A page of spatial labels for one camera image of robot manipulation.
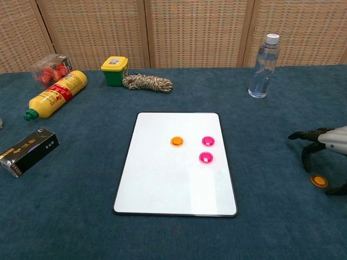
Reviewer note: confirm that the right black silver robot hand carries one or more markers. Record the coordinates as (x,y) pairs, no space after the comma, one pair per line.
(334,139)

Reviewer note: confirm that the pink button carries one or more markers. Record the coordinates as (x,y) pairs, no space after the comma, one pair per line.
(208,141)
(206,157)

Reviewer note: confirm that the yellow round magnet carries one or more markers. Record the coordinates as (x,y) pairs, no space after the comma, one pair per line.
(176,141)
(319,181)

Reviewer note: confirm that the white magnetic board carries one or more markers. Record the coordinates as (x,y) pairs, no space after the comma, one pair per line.
(162,184)

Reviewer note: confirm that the clear plastic water bottle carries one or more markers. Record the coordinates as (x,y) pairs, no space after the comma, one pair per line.
(265,65)

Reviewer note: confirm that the woven bamboo folding screen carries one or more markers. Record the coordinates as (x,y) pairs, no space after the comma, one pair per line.
(189,32)

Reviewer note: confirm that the green tub yellow lid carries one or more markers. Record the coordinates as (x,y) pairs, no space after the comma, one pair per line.
(114,73)

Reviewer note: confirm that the blue table cloth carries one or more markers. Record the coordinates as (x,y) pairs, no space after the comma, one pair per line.
(81,216)

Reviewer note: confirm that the yellow bottle green cap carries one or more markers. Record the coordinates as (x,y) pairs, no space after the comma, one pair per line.
(59,92)

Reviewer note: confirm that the clear box red parts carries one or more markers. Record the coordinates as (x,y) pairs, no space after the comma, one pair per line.
(50,71)

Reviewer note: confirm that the black carton gold print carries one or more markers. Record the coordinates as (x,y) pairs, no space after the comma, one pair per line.
(27,154)

